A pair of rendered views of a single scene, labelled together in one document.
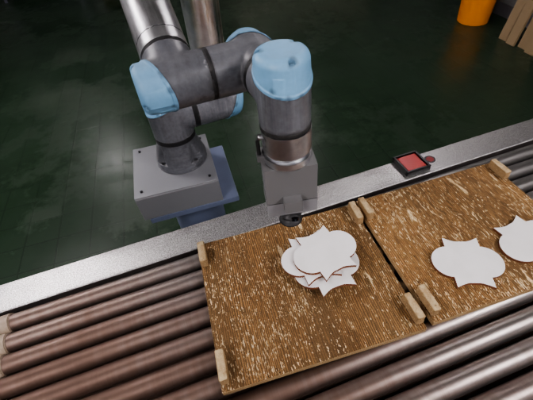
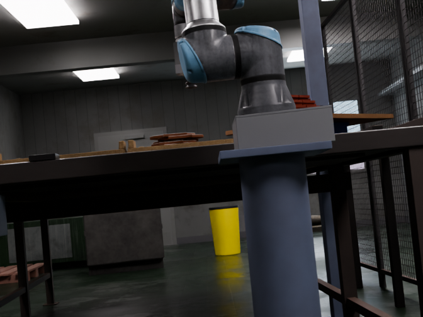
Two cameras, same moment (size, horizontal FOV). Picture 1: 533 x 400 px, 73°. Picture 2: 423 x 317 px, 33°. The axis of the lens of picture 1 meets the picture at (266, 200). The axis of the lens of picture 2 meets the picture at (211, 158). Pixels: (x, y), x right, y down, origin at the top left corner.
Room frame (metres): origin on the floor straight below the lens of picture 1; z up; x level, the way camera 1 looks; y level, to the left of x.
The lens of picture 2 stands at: (2.69, 0.41, 0.76)
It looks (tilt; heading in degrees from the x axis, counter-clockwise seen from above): 3 degrees up; 190
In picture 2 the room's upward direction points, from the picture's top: 5 degrees counter-clockwise
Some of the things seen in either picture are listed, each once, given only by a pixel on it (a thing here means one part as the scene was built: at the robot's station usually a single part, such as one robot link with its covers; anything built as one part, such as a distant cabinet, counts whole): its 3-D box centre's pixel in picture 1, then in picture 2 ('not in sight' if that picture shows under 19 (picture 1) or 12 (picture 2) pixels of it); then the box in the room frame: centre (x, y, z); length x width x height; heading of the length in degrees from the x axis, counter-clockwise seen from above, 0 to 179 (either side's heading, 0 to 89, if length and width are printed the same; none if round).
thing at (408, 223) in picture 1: (465, 230); (68, 160); (0.49, -0.46, 0.93); 0.41 x 0.35 x 0.02; 101
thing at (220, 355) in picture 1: (222, 367); not in sight; (0.25, 0.12, 0.95); 0.06 x 0.02 x 0.03; 10
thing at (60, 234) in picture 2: not in sight; (53, 242); (-7.36, -3.93, 0.34); 1.69 x 1.54 x 0.69; 11
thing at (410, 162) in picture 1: (411, 163); not in sight; (0.76, -0.43, 0.92); 0.06 x 0.06 x 0.01; 14
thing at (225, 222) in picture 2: not in sight; (225, 230); (-6.77, -1.19, 0.32); 0.42 x 0.41 x 0.65; 11
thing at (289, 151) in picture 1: (284, 138); (186, 32); (0.43, -0.04, 1.31); 0.08 x 0.08 x 0.05
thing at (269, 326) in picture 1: (298, 283); (196, 148); (0.41, -0.05, 0.93); 0.41 x 0.35 x 0.02; 100
